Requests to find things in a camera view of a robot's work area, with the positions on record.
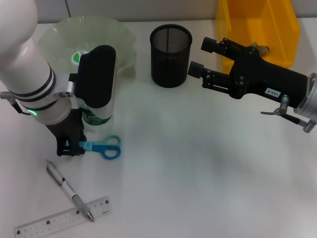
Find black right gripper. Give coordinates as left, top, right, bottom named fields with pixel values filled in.
left=187, top=37, right=309, bottom=109

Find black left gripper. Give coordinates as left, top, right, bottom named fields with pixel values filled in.
left=45, top=108, right=88, bottom=158

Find blue sheathed scissors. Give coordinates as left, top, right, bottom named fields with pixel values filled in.
left=78, top=135, right=122, bottom=160

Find clear green-label water bottle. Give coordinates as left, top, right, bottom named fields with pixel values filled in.
left=71, top=51, right=115, bottom=132

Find green plastic wrapper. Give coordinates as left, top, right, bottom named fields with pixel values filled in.
left=250, top=42, right=270, bottom=57

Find black mesh pen holder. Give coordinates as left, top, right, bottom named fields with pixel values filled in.
left=149, top=24, right=193, bottom=88

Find silver ballpoint pen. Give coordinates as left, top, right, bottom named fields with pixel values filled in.
left=46, top=159, right=95, bottom=222

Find clear plastic ruler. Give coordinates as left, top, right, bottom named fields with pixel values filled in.
left=14, top=195, right=112, bottom=236

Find green glass fruit plate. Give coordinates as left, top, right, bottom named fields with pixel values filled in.
left=37, top=15, right=137, bottom=78

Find yellow plastic bin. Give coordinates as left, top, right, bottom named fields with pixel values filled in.
left=214, top=0, right=302, bottom=75

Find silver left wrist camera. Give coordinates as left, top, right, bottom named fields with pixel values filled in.
left=74, top=45, right=117, bottom=109

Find right gripper cable with plug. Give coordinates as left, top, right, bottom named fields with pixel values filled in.
left=261, top=94, right=317, bottom=134

